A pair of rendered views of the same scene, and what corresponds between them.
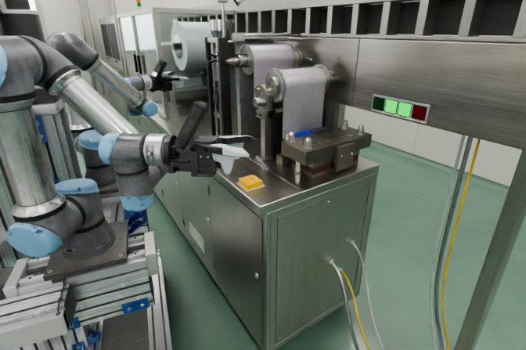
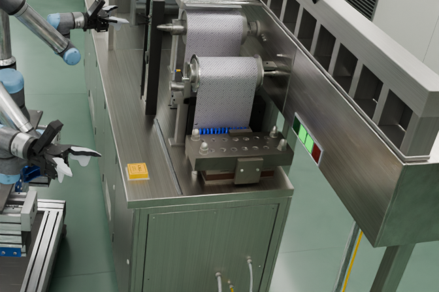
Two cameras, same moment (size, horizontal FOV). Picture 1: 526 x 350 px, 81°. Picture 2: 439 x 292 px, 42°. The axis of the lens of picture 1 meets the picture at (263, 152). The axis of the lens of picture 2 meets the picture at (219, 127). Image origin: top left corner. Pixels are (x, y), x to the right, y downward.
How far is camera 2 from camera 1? 1.13 m
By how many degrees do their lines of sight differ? 15
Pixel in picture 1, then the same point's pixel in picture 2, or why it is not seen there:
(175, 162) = (32, 159)
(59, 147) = not seen: outside the picture
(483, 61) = (354, 130)
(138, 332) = (16, 277)
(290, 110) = (204, 104)
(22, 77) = not seen: outside the picture
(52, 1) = not seen: outside the picture
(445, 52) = (338, 104)
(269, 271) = (135, 261)
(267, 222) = (135, 216)
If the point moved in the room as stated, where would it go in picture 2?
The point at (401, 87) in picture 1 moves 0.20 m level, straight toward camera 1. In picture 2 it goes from (312, 119) to (277, 138)
